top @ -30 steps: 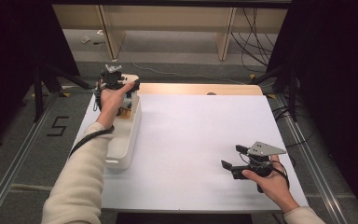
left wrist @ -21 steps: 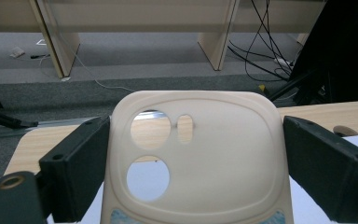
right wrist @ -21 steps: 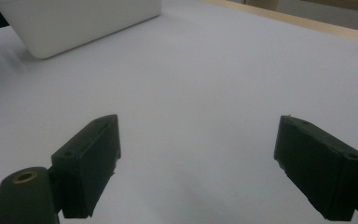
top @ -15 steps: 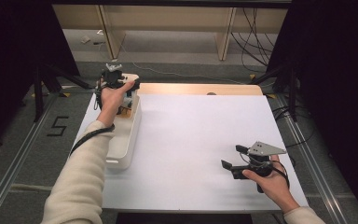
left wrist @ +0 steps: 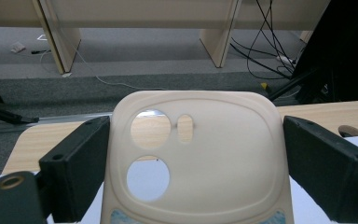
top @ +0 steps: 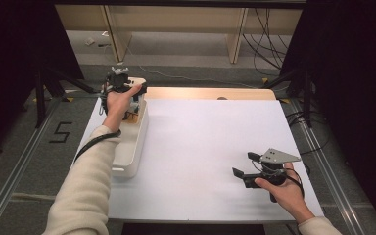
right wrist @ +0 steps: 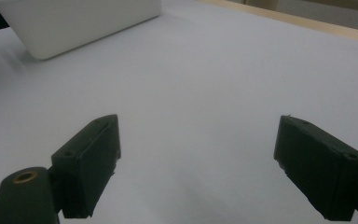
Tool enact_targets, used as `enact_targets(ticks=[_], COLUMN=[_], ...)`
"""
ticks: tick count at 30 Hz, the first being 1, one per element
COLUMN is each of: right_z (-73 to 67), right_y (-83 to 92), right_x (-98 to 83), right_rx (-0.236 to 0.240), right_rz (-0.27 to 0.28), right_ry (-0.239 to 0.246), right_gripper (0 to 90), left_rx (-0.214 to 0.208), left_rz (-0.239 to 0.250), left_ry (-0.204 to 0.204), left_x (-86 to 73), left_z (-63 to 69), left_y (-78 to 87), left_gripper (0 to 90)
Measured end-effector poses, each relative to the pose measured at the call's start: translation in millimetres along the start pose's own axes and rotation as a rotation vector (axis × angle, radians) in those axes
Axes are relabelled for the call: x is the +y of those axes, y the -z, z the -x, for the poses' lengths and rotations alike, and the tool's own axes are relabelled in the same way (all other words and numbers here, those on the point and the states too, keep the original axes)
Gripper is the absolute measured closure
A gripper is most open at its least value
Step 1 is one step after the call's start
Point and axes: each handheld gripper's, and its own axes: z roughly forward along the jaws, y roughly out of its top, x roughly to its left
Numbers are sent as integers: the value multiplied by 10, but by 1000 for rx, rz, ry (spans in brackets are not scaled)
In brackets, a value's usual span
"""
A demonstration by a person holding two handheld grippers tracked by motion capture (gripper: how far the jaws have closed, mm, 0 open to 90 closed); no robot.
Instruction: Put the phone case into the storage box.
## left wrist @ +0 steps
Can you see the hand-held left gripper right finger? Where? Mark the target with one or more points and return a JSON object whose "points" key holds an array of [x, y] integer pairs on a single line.
{"points": [[329, 168]]}

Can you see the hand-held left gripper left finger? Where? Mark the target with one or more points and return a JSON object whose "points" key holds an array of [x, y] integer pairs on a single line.
{"points": [[74, 168]]}

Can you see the cream printed phone case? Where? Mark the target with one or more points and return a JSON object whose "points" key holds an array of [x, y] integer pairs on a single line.
{"points": [[217, 168]]}

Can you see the black metal stand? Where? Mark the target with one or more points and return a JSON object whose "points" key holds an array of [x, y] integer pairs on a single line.
{"points": [[292, 85], [0, 109]]}

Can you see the yellow floor tape marker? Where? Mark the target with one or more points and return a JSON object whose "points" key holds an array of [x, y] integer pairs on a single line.
{"points": [[264, 86]]}

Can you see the white power strip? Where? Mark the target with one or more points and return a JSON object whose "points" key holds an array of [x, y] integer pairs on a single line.
{"points": [[285, 59]]}

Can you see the small black pen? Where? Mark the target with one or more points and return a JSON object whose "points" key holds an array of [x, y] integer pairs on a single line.
{"points": [[40, 51]]}

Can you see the black curtain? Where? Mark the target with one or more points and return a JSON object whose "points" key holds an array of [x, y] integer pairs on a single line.
{"points": [[345, 46]]}

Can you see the crumpled white paper scrap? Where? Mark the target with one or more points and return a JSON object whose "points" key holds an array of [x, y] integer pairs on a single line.
{"points": [[18, 47]]}

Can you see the light wooden desk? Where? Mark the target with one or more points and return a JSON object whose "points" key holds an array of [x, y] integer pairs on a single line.
{"points": [[143, 15]]}

